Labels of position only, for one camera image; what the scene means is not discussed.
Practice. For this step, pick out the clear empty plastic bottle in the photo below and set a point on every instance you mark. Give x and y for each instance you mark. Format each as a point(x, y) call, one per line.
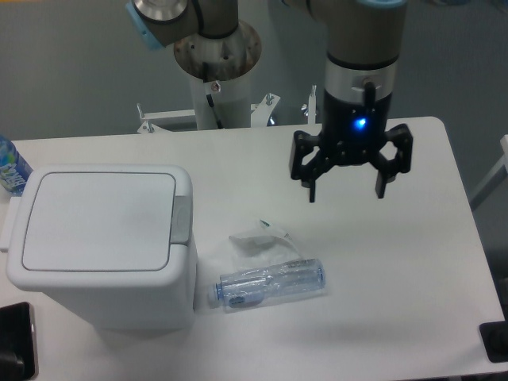
point(254, 287)

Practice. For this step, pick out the white trash can lid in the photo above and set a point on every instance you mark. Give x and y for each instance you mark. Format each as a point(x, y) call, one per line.
point(99, 221)

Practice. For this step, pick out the black clamp bottom right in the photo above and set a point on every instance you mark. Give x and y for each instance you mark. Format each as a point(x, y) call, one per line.
point(494, 337)

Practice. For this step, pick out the black device bottom left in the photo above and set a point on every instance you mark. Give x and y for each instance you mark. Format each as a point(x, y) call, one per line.
point(18, 342)

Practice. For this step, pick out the white plastic trash can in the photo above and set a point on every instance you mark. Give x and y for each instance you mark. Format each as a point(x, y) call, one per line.
point(161, 299)

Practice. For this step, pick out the white metal base frame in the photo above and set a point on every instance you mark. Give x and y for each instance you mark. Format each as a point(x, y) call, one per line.
point(212, 115)

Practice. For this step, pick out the blue labelled water bottle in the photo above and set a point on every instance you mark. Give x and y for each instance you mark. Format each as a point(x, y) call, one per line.
point(15, 170)

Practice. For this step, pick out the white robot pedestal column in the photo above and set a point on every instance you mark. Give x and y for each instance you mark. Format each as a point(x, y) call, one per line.
point(220, 67)

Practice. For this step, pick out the grey lid push button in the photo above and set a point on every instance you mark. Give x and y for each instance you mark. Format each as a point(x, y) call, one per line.
point(181, 220)

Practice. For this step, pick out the clear crumpled plastic bag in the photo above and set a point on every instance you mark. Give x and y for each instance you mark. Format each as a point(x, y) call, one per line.
point(264, 245)

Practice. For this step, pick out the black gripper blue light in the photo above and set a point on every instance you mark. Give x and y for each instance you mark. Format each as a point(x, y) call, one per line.
point(351, 134)

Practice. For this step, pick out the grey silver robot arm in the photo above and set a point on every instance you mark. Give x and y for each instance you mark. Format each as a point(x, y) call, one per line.
point(364, 40)

